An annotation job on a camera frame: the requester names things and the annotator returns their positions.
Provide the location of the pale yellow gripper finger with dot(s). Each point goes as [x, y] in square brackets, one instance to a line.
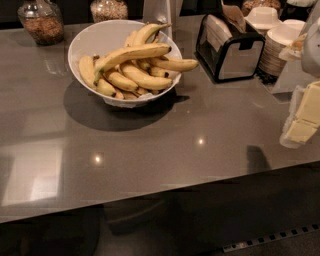
[304, 116]

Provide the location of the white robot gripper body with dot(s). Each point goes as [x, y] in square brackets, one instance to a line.
[312, 53]

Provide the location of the long top banana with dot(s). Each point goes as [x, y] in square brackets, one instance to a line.
[114, 59]

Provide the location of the right protruding banana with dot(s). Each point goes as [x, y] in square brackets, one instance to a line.
[178, 65]

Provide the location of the front centre banana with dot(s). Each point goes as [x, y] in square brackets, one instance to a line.
[143, 79]

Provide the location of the upright banana at back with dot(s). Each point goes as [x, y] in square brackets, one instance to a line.
[147, 31]

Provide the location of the lower middle banana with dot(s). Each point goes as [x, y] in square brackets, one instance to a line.
[120, 81]

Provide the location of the white bowl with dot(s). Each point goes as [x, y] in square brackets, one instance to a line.
[100, 39]

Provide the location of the lower left banana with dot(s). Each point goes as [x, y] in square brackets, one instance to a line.
[105, 88]

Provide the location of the left edge banana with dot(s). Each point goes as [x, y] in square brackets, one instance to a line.
[87, 71]

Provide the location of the stack of paper plates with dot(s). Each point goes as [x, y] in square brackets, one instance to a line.
[277, 39]

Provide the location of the stack of white bowls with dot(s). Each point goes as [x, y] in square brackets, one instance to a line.
[263, 18]

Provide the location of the right glass cereal jar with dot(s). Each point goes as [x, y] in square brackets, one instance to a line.
[254, 7]

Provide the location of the glass cereal jar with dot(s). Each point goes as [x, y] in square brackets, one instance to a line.
[254, 7]
[104, 10]
[42, 19]

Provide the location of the black napkin dispenser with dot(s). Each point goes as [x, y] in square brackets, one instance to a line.
[225, 53]

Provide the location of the metal floor vent strip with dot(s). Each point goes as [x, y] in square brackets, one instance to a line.
[274, 237]

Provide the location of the middle glass cereal jar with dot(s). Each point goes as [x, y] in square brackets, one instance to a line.
[104, 10]

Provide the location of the left glass cereal jar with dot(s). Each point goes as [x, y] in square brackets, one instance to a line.
[42, 19]

